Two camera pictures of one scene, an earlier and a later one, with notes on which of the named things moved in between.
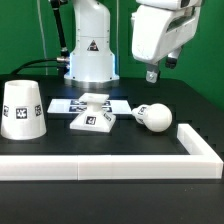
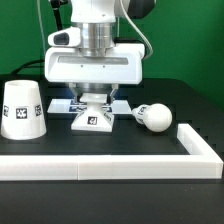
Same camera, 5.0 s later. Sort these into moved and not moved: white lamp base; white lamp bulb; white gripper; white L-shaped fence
Moved: white gripper
Not moved: white L-shaped fence; white lamp base; white lamp bulb
